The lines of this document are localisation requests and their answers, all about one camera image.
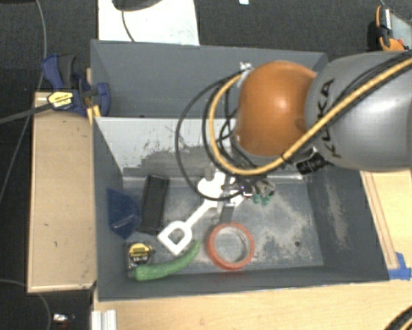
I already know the black cylinder on white bracket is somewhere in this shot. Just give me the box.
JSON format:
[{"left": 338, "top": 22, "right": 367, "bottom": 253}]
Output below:
[{"left": 296, "top": 152, "right": 329, "bottom": 176}]

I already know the dark blue clear plastic piece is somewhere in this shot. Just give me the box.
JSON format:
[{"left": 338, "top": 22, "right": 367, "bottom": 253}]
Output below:
[{"left": 106, "top": 187, "right": 142, "bottom": 239}]

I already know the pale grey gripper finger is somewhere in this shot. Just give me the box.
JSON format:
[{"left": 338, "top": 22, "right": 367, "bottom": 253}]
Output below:
[{"left": 221, "top": 203, "right": 235, "bottom": 226}]

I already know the yellow and black tape measure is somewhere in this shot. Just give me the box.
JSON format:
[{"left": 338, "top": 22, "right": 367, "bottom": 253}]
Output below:
[{"left": 127, "top": 242, "right": 155, "bottom": 272}]

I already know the black flat box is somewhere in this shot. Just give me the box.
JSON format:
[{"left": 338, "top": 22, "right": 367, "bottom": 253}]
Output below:
[{"left": 138, "top": 174, "right": 171, "bottom": 235}]

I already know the green toy chili pepper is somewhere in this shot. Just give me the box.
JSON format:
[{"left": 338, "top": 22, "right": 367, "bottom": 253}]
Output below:
[{"left": 133, "top": 239, "right": 203, "bottom": 282}]

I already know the pale wood board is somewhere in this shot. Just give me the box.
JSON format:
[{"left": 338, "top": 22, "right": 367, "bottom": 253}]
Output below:
[{"left": 27, "top": 92, "right": 98, "bottom": 294}]

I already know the red tape ring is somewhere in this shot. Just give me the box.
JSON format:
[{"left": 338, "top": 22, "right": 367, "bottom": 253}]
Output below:
[{"left": 206, "top": 222, "right": 256, "bottom": 272}]

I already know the grey metal bin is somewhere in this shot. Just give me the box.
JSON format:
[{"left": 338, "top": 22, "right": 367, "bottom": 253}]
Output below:
[{"left": 89, "top": 39, "right": 391, "bottom": 303}]

